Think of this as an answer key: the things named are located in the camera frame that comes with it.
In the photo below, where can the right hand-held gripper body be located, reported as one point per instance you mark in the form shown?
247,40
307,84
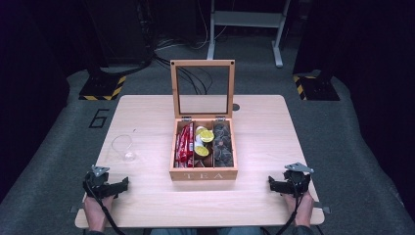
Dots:
297,181

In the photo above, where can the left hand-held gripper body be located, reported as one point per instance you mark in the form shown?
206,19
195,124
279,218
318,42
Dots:
98,184

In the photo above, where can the person's left hand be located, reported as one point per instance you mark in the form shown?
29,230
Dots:
96,209

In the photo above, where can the person's right hand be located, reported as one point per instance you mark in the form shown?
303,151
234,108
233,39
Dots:
301,205

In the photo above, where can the clear glass cup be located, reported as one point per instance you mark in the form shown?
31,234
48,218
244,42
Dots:
122,145

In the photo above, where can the stack of dark tea bags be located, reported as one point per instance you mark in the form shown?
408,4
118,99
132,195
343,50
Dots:
223,147

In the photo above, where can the red stick packet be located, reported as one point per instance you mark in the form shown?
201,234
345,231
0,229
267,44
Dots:
178,148
184,143
191,143

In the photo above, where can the wooden tea box with lid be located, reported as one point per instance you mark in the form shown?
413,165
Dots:
203,174

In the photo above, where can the dark round table grommet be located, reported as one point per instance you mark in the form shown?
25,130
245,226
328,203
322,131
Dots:
236,106

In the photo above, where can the white capsule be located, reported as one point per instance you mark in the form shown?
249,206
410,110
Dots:
197,142

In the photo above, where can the black yellow striped stand base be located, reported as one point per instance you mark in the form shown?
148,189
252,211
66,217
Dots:
102,88
314,88

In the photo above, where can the black cabinet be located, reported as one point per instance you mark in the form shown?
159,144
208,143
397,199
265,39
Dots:
117,29

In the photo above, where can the white metal stand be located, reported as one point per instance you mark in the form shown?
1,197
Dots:
244,19

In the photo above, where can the grey table bracket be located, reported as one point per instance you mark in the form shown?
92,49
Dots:
76,208
323,207

